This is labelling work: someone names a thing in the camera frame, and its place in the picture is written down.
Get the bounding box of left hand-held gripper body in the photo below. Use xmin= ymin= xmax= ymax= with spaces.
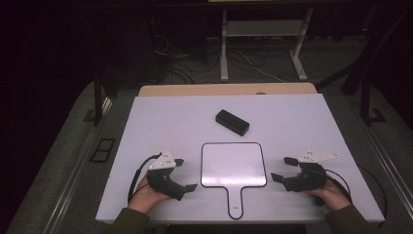
xmin=146 ymin=149 xmax=187 ymax=202

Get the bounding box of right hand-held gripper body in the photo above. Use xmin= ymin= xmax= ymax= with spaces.
xmin=282 ymin=148 xmax=341 ymax=193

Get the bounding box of small whiteboard with handle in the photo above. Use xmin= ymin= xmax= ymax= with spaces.
xmin=200 ymin=141 xmax=268 ymax=221

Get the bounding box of black whiteboard eraser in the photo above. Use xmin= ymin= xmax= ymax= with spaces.
xmin=214 ymin=108 xmax=251 ymax=137

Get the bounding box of person's left hand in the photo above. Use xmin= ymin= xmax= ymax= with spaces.
xmin=127 ymin=175 xmax=170 ymax=215

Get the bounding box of person's right hand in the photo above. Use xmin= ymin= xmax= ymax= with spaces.
xmin=305 ymin=176 xmax=353 ymax=215

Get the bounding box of white metal stand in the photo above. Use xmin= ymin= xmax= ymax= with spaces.
xmin=219 ymin=8 xmax=315 ymax=83

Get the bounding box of black slanted metal bar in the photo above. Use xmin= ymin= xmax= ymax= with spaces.
xmin=314 ymin=8 xmax=412 ymax=96

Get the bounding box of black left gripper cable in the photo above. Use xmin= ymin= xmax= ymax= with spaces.
xmin=127 ymin=152 xmax=163 ymax=205

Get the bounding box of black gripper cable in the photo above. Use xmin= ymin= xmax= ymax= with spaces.
xmin=324 ymin=168 xmax=354 ymax=205
xmin=127 ymin=152 xmax=163 ymax=205

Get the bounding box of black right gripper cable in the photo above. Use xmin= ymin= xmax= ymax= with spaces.
xmin=324 ymin=168 xmax=354 ymax=205

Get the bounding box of black floor outlet frame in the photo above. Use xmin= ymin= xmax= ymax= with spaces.
xmin=89 ymin=137 xmax=117 ymax=164

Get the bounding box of thin black table cable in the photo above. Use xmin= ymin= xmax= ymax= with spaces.
xmin=357 ymin=164 xmax=390 ymax=229

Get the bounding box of aluminium floor rail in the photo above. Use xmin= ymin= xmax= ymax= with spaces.
xmin=42 ymin=97 xmax=114 ymax=234
xmin=363 ymin=125 xmax=413 ymax=213

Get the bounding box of tangle of black floor cables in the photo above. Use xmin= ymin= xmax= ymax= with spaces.
xmin=150 ymin=19 xmax=222 ymax=86

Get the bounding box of black metal stand post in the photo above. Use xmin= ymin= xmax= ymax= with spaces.
xmin=359 ymin=79 xmax=388 ymax=127
xmin=82 ymin=69 xmax=106 ymax=128

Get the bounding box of white floor cable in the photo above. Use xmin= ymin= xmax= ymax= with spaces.
xmin=233 ymin=48 xmax=287 ymax=84

